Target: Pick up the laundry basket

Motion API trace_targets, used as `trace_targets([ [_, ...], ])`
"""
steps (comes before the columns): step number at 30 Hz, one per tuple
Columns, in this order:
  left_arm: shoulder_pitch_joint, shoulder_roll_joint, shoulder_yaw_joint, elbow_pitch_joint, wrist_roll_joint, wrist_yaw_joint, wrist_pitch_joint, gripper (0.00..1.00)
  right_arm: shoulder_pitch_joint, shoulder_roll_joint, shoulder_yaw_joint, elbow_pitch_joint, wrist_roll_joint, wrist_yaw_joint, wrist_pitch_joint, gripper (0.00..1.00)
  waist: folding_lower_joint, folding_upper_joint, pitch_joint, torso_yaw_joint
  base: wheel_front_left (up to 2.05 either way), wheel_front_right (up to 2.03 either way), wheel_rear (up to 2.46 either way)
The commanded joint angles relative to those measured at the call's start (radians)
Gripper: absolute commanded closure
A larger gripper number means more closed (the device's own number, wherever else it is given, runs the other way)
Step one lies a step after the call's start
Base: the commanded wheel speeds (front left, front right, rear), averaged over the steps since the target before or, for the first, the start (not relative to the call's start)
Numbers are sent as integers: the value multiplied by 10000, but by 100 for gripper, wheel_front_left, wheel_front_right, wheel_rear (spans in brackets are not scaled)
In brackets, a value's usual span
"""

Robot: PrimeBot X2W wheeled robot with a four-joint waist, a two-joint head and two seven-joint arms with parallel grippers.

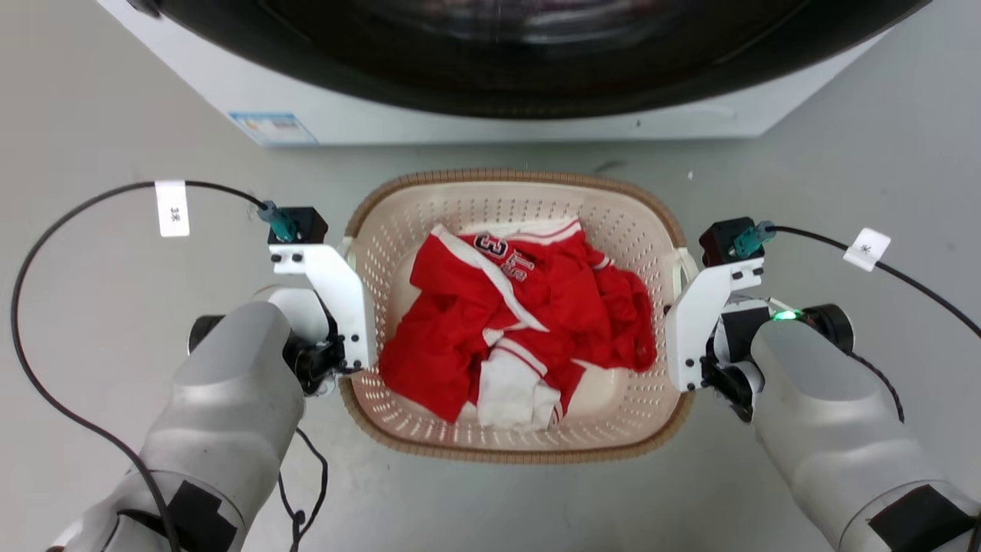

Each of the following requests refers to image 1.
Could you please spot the right gripper, black white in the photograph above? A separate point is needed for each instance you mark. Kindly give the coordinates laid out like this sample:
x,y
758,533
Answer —
x,y
734,337

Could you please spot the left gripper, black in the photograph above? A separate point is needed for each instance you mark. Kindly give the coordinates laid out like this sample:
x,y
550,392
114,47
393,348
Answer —
x,y
313,362

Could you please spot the beige perforated laundry basket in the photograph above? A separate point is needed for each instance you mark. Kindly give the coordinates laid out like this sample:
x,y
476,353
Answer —
x,y
628,222

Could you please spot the right robot arm, grey white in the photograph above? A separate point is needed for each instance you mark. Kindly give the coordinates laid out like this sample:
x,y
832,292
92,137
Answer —
x,y
835,429

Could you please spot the left robot arm, grey white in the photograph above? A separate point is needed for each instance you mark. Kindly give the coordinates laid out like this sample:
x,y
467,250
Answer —
x,y
222,414

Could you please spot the red and white jersey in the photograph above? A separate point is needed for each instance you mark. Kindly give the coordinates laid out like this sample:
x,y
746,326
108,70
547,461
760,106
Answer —
x,y
467,307

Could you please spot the blue white energy label sticker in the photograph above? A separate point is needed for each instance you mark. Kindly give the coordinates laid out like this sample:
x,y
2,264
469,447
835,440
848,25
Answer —
x,y
274,128

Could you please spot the white washing machine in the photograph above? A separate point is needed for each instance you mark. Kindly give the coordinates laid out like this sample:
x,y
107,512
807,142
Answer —
x,y
191,84

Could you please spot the black round washing machine door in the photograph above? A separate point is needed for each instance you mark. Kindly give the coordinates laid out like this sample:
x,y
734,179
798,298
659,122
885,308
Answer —
x,y
536,69

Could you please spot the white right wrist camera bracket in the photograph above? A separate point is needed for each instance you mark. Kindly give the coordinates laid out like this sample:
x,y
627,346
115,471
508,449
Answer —
x,y
701,322

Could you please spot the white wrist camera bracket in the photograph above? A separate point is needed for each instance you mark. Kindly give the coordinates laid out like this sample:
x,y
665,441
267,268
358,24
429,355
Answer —
x,y
337,291
701,322

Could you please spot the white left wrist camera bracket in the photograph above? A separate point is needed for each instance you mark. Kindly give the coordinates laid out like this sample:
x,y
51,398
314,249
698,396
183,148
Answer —
x,y
337,291

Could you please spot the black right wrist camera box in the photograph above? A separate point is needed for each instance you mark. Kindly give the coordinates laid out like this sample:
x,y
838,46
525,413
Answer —
x,y
720,239

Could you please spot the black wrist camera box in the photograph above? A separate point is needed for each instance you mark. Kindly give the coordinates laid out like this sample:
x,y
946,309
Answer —
x,y
306,222
720,239

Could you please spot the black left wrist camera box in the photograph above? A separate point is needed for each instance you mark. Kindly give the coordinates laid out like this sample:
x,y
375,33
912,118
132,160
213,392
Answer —
x,y
306,222

